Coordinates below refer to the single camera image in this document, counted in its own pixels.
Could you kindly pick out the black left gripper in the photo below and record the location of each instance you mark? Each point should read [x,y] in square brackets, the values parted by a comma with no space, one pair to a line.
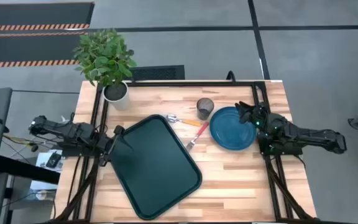
[108,146]

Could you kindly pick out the black ribbed floor mat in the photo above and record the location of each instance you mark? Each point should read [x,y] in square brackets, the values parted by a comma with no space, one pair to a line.
[157,73]

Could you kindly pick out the white paper sheet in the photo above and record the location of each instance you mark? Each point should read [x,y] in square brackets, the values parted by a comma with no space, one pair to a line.
[43,183]

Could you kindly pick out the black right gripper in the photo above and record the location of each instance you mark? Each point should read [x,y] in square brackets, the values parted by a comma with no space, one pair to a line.
[257,114]

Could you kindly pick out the green leafy plant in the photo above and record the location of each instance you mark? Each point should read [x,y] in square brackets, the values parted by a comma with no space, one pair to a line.
[104,56]

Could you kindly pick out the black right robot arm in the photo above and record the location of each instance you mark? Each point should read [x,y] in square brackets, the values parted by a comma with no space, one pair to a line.
[306,138]

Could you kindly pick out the dark green plastic tray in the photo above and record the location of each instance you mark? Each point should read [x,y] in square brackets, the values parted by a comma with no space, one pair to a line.
[157,168]

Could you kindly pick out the black mat orange hazard stripes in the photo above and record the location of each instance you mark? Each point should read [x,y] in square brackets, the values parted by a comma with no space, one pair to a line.
[36,14]
[26,46]

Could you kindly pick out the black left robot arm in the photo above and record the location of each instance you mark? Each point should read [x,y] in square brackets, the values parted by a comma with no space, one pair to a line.
[73,132]

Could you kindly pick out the white plant pot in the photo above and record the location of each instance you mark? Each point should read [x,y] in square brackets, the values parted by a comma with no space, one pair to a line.
[117,95]

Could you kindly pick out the black desk bar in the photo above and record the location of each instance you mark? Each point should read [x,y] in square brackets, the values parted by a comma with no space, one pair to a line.
[26,169]

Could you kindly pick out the faceted dark glass cup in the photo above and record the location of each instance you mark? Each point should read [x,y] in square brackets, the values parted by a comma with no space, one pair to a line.
[204,109]

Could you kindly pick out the black aluminium table frame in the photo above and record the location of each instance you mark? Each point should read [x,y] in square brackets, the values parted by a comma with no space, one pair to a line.
[182,84]

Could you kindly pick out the black handheld device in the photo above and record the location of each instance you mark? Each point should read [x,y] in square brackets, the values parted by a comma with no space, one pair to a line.
[53,159]

